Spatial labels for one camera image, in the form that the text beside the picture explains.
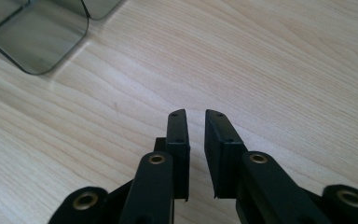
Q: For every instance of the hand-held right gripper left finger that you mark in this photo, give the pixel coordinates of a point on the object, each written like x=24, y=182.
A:
x=178, y=130

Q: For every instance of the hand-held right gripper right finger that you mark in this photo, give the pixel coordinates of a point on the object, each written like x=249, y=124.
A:
x=220, y=149

